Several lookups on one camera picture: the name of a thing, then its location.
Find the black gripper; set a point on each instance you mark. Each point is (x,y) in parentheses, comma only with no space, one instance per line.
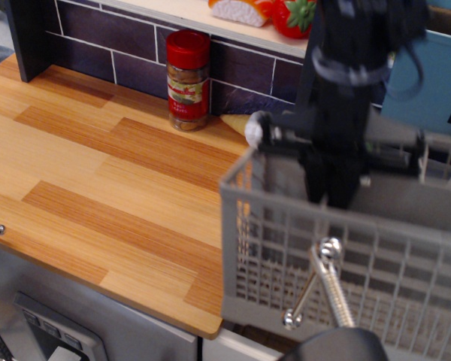
(339,139)

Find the grey plastic drying rack basket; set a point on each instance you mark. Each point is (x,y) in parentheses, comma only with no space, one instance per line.
(395,269)

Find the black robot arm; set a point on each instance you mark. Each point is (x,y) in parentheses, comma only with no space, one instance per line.
(358,36)

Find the toy ice cream cone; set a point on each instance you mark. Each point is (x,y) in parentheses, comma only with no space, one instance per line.
(247,125)

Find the light blue bin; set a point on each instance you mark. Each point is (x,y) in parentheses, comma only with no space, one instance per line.
(427,107)

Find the black clamp base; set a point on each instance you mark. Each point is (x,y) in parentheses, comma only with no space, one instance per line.
(343,343)

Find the red toy strawberry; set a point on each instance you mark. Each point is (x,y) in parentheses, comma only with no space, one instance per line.
(293,19)

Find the toy salmon sushi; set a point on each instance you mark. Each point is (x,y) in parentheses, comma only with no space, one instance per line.
(252,13)

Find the red lid spice jar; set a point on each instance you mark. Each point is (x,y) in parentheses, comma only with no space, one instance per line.
(188,82)

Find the grey control panel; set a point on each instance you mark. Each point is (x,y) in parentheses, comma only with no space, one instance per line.
(56,336)

